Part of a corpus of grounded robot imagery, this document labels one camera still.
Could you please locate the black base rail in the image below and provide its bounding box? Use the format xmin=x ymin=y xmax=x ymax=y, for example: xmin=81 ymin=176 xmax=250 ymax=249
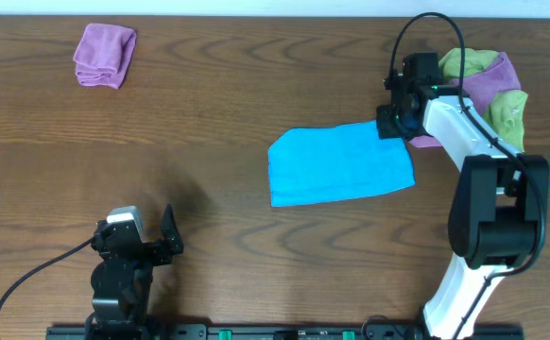
xmin=45 ymin=322 xmax=525 ymax=340

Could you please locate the folded purple cloth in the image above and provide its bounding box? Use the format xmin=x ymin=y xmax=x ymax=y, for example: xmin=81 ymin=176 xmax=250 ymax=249
xmin=73 ymin=24 xmax=137 ymax=89

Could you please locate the crumpled green cloth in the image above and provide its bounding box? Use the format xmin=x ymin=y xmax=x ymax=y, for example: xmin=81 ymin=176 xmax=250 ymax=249
xmin=438 ymin=47 xmax=529 ymax=152

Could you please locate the blue microfiber cloth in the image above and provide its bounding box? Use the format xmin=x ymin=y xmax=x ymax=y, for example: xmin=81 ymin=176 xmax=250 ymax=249
xmin=267 ymin=120 xmax=415 ymax=208

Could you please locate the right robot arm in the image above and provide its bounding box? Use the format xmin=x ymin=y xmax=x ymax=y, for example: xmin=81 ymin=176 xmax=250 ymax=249
xmin=377 ymin=68 xmax=550 ymax=339

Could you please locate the crumpled purple cloth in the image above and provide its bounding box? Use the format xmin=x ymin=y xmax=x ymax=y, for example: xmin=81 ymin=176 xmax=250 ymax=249
xmin=406 ymin=51 xmax=523 ymax=149

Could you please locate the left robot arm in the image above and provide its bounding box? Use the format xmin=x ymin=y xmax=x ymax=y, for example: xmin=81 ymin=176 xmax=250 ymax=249
xmin=84 ymin=205 xmax=184 ymax=339

